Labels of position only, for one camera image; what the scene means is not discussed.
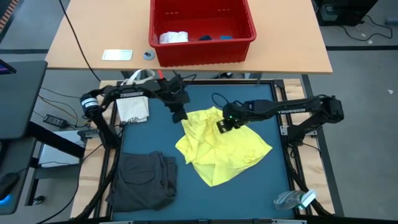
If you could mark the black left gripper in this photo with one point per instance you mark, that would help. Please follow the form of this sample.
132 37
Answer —
177 101

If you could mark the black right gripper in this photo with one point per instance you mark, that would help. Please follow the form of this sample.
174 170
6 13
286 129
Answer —
236 112

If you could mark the yellow t-shirt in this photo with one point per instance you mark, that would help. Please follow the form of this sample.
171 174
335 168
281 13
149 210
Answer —
217 155

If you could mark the red plastic bin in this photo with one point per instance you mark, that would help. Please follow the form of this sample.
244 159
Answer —
202 56

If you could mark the dark grey shorts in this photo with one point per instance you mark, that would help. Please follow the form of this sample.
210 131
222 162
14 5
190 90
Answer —
140 183

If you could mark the white cloth garment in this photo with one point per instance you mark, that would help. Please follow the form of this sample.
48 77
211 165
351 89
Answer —
172 37

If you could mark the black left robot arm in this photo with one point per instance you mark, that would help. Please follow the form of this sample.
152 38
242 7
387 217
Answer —
130 93

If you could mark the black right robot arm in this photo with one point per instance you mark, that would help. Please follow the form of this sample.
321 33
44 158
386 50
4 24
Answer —
295 109

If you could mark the cream canvas tote bag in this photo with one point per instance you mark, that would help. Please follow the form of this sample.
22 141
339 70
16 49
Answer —
133 109

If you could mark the black garment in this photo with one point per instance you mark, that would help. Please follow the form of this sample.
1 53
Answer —
205 38

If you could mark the blue garment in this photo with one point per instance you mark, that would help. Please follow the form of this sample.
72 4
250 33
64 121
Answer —
226 37

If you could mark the plywood base board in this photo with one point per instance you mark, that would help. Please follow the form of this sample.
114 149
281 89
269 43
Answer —
312 168

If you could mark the clear plastic bag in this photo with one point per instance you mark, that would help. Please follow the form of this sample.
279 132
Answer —
287 200

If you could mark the light wooden desk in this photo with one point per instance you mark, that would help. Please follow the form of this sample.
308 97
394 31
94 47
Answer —
280 37

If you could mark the silver aluminium bar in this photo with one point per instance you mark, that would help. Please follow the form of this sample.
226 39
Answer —
289 221
116 222

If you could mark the black power adapter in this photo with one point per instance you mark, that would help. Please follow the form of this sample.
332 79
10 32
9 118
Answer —
54 121

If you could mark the white cabinet box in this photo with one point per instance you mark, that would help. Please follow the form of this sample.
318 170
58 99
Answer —
53 158

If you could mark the dark grey desk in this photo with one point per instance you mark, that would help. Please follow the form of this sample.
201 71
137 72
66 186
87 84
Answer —
26 149
21 99

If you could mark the black computer case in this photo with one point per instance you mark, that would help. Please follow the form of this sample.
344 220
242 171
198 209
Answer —
342 12

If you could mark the small black floor object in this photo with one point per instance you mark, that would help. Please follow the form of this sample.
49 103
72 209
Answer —
38 200

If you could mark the black computer monitor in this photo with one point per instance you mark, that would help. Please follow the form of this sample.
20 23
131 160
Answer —
6 67

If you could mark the black computer mouse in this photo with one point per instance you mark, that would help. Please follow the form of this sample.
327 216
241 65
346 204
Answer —
7 183

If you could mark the grey floor box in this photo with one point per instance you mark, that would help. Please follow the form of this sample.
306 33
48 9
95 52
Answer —
392 21

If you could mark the orange striped strip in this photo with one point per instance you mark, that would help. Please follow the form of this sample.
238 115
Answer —
7 14

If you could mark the black aluminium rig frame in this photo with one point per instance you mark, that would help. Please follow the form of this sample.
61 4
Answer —
236 82

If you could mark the black floor frame rail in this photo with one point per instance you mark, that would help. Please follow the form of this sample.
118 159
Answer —
329 174

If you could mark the black desk leg frame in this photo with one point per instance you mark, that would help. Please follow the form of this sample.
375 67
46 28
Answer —
56 140

